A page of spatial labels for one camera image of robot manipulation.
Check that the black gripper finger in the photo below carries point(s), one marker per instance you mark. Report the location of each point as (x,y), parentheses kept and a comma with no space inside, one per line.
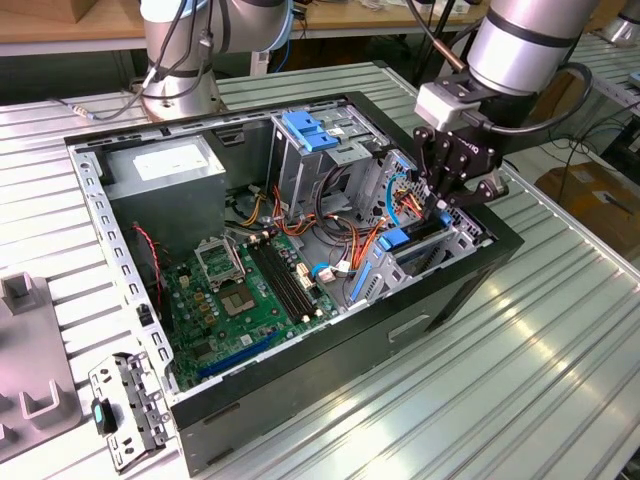
(482,192)
(427,155)

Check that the hard disk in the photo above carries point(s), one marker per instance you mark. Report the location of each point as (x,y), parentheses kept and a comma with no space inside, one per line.
(390,241)

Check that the grey metal disk bay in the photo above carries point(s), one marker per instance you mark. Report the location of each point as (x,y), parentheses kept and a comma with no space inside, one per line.
(385,280)

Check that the black tripod stand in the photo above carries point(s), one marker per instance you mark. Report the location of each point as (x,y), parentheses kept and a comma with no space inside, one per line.
(433,40)

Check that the large brown cardboard box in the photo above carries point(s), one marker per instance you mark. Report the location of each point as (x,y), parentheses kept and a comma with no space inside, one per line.
(595,210)

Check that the blue plastic drive latch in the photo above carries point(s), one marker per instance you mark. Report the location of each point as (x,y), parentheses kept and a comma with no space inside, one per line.
(310,135)

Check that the metal slat side table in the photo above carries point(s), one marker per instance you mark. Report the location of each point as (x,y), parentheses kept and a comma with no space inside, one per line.
(617,70)

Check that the grey metal drive cage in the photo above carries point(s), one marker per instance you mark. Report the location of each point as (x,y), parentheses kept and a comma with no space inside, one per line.
(295,170)

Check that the wooden desk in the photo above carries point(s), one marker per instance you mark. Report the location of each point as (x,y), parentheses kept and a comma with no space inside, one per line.
(360,20)

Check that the white motherboard connector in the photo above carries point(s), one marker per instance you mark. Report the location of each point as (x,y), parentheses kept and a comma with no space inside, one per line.
(304,277)

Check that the black RAM slot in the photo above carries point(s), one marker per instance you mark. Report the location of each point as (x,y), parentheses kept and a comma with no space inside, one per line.
(290,277)
(275,285)

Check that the CPU socket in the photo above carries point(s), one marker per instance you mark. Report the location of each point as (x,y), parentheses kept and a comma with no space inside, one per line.
(235,302)

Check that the black PC case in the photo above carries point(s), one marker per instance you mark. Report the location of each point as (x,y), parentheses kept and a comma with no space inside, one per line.
(300,380)

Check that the green motherboard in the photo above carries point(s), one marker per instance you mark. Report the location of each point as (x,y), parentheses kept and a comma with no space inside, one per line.
(235,335)

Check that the grey power supply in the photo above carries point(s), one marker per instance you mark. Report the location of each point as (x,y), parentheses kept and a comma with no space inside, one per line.
(165,210)

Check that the blue expansion slot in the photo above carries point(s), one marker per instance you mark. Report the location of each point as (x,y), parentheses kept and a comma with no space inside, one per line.
(240,356)

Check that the small brown cardboard box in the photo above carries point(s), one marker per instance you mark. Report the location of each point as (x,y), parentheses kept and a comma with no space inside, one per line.
(79,9)

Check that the black teal latch clip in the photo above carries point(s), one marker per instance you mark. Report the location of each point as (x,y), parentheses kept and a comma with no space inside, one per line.
(98,415)

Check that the grey parts rack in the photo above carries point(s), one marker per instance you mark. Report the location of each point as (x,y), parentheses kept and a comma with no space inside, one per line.
(30,360)

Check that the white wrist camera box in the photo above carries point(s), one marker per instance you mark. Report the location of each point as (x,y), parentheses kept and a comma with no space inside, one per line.
(440,107)

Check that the grey metal slot bracket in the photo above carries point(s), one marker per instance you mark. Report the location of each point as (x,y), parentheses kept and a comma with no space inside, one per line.
(142,395)

